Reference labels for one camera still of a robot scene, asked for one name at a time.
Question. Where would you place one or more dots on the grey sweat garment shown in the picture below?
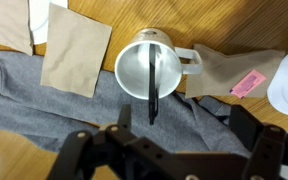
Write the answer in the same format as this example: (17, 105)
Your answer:
(67, 113)

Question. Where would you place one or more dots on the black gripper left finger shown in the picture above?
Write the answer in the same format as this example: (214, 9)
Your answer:
(125, 116)

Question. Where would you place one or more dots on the pink sugar packet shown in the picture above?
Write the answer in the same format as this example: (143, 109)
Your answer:
(248, 84)

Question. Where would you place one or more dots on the white ceramic mug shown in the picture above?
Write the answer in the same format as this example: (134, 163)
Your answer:
(134, 73)

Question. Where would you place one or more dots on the white paper plate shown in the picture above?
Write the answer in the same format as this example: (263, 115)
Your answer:
(40, 20)
(285, 96)

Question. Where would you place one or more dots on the black pen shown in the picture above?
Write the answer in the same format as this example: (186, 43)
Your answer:
(153, 86)

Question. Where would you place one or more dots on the brown paper napkin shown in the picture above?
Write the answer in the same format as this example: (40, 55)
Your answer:
(5, 23)
(217, 73)
(74, 53)

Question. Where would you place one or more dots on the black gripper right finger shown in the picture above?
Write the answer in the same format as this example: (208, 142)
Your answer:
(247, 126)

